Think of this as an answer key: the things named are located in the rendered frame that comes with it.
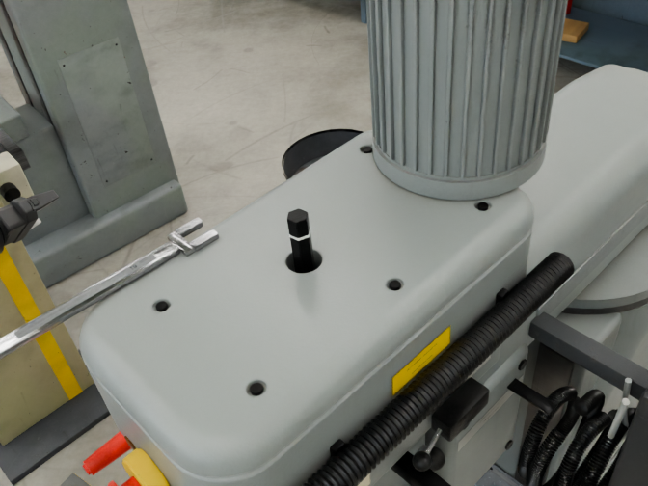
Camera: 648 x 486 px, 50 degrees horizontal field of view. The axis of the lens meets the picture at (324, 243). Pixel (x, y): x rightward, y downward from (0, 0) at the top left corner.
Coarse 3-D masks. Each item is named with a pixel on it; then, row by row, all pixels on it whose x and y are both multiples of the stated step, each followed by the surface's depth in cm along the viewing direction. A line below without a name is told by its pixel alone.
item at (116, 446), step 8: (120, 432) 78; (112, 440) 77; (120, 440) 77; (104, 448) 76; (112, 448) 77; (120, 448) 77; (128, 448) 78; (96, 456) 76; (104, 456) 76; (112, 456) 76; (120, 456) 77; (88, 464) 75; (96, 464) 76; (104, 464) 76; (88, 472) 75; (96, 472) 76
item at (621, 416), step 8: (624, 384) 85; (624, 392) 85; (624, 400) 82; (624, 408) 82; (616, 416) 84; (624, 416) 89; (616, 424) 86; (624, 424) 91; (608, 432) 89; (624, 440) 97
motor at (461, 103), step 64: (384, 0) 65; (448, 0) 61; (512, 0) 60; (384, 64) 70; (448, 64) 64; (512, 64) 65; (384, 128) 75; (448, 128) 69; (512, 128) 69; (448, 192) 74
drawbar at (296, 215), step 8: (288, 216) 66; (296, 216) 66; (304, 216) 66; (288, 224) 66; (296, 224) 66; (304, 224) 66; (296, 232) 66; (304, 232) 67; (296, 240) 67; (304, 240) 67; (296, 248) 68; (304, 248) 68; (296, 256) 69; (304, 256) 69; (312, 256) 70; (296, 264) 70; (304, 264) 69; (312, 264) 70; (296, 272) 71; (304, 272) 70
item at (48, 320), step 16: (192, 224) 75; (176, 240) 73; (208, 240) 73; (144, 256) 72; (160, 256) 71; (128, 272) 70; (144, 272) 70; (96, 288) 69; (112, 288) 69; (64, 304) 67; (80, 304) 67; (32, 320) 66; (48, 320) 66; (64, 320) 66; (16, 336) 65; (32, 336) 65; (0, 352) 63
